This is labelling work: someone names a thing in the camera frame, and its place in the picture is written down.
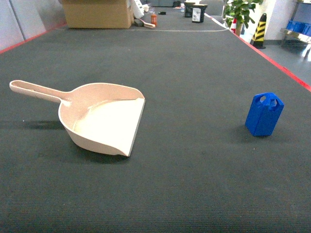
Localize beige plastic dustpan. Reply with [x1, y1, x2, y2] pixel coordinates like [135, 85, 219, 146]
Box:
[9, 80, 145, 157]

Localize blue plastic part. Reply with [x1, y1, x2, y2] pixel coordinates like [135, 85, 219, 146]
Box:
[245, 92, 284, 136]

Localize steel shelf rack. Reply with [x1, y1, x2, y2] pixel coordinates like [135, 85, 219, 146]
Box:
[280, 0, 311, 60]

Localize orange bottle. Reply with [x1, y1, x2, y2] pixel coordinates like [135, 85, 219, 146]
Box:
[151, 14, 157, 27]

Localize white foam packaging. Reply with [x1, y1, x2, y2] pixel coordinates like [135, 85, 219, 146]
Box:
[131, 0, 144, 19]

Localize black box with label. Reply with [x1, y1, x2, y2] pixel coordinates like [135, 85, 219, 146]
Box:
[192, 4, 208, 23]

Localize red white traffic cone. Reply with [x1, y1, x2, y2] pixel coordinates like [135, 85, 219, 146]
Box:
[230, 18, 237, 34]

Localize yellow black traffic cone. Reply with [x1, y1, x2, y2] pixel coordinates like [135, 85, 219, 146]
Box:
[250, 13, 267, 49]

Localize large cardboard box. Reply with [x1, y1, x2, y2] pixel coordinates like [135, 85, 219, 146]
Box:
[62, 0, 134, 29]

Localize green potted plant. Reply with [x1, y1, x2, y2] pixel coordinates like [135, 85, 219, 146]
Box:
[223, 0, 263, 36]

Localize wooden handled brush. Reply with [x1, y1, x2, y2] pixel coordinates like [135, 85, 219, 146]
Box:
[134, 18, 156, 29]

